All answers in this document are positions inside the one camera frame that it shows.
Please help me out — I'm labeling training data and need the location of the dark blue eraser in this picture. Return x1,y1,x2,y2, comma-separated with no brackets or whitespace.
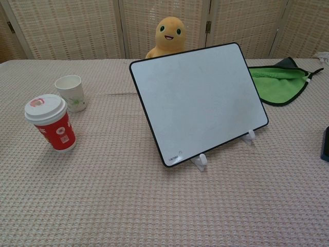
320,126,329,163

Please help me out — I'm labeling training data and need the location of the white plastic easel stand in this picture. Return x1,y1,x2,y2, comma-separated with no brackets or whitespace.
190,129,257,172

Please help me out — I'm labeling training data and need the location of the beige waffle tablecloth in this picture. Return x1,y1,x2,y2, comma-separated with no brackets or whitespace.
0,58,329,247

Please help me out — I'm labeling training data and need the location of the yellow plush toy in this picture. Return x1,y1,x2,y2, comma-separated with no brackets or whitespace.
145,16,186,59

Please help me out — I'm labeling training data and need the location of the white paper cup green print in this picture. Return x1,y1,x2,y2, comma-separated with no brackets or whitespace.
54,75,86,113

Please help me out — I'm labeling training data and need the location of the red paper cup white lid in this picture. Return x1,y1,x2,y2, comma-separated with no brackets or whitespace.
24,94,77,154

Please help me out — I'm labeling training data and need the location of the green microfibre cloth black trim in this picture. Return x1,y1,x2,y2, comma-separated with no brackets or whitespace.
248,57,324,107

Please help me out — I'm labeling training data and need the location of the woven folding screen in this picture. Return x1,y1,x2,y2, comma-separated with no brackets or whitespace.
0,0,329,63

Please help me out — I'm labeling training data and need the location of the white crumpled cloth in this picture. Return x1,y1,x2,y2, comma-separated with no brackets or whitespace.
312,51,329,62

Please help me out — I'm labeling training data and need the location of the white board with black frame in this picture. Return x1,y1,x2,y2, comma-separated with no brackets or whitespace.
129,42,269,169

